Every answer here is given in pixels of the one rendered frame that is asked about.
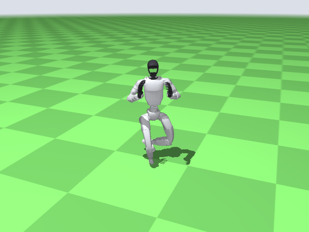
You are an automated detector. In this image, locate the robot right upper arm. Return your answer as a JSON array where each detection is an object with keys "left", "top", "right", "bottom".
[{"left": 129, "top": 79, "right": 144, "bottom": 102}]

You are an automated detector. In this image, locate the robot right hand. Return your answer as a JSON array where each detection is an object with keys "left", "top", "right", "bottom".
[{"left": 138, "top": 80, "right": 146, "bottom": 99}]

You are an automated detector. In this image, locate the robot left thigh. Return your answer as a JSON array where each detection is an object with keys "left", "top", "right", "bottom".
[{"left": 159, "top": 112, "right": 174, "bottom": 145}]

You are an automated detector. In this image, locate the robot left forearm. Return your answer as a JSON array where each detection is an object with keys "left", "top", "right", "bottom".
[{"left": 167, "top": 92, "right": 181, "bottom": 100}]

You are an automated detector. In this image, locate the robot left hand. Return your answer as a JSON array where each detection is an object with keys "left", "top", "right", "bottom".
[{"left": 165, "top": 82, "right": 173, "bottom": 97}]

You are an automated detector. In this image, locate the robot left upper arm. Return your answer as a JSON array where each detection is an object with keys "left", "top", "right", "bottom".
[{"left": 162, "top": 78, "right": 178, "bottom": 93}]

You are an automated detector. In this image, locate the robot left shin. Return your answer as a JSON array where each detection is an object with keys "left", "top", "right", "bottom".
[{"left": 151, "top": 136, "right": 172, "bottom": 146}]

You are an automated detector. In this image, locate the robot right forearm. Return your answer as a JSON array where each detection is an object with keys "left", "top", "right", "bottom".
[{"left": 127, "top": 94, "right": 144, "bottom": 102}]

